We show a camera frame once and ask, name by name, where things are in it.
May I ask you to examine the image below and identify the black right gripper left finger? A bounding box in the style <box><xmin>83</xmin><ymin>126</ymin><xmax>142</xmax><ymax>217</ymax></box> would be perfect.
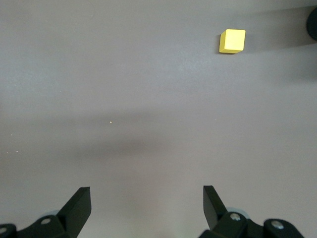
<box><xmin>0</xmin><ymin>186</ymin><xmax>92</xmax><ymax>238</ymax></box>

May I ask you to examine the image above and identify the brown table cloth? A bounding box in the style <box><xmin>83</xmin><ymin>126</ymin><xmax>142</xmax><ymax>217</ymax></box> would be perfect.
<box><xmin>0</xmin><ymin>0</ymin><xmax>317</xmax><ymax>238</ymax></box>

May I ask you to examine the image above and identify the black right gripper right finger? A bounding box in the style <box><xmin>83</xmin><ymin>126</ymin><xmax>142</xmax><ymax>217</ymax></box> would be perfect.
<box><xmin>199</xmin><ymin>185</ymin><xmax>304</xmax><ymax>238</ymax></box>

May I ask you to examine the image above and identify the black round object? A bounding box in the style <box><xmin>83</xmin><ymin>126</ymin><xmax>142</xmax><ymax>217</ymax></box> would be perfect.
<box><xmin>306</xmin><ymin>6</ymin><xmax>317</xmax><ymax>42</ymax></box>

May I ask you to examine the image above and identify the yellow wooden block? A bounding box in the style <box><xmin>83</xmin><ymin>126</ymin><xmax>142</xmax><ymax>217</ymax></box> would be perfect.
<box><xmin>218</xmin><ymin>29</ymin><xmax>247</xmax><ymax>55</ymax></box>

